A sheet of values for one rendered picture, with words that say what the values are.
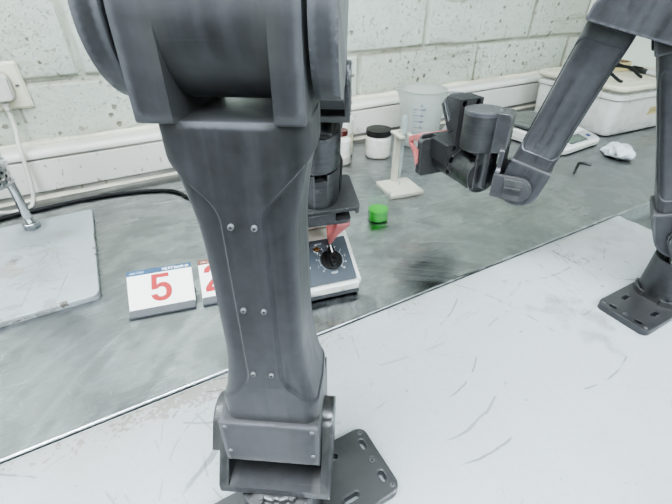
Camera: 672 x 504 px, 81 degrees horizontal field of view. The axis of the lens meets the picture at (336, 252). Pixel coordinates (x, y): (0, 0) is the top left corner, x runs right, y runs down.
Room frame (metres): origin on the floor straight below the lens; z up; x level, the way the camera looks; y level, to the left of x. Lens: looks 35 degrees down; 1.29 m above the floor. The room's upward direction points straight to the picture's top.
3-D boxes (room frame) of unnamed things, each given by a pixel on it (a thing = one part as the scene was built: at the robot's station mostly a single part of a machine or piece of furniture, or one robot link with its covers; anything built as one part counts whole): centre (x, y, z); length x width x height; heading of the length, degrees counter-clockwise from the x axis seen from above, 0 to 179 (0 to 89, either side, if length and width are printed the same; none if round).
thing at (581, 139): (1.17, -0.61, 0.92); 0.26 x 0.19 x 0.05; 32
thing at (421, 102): (1.12, -0.25, 0.97); 0.18 x 0.13 x 0.15; 85
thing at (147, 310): (0.44, 0.26, 0.92); 0.09 x 0.06 x 0.04; 107
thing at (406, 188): (0.81, -0.14, 0.96); 0.08 x 0.08 x 0.13; 20
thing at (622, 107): (1.36, -0.90, 0.97); 0.37 x 0.31 x 0.14; 115
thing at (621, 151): (1.01, -0.75, 0.92); 0.08 x 0.08 x 0.04; 32
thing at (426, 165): (0.66, -0.20, 1.04); 0.10 x 0.07 x 0.07; 110
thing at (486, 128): (0.58, -0.25, 1.08); 0.12 x 0.09 x 0.12; 60
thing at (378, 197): (0.68, -0.08, 0.93); 0.04 x 0.04 x 0.06
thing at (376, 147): (1.02, -0.11, 0.94); 0.07 x 0.07 x 0.07
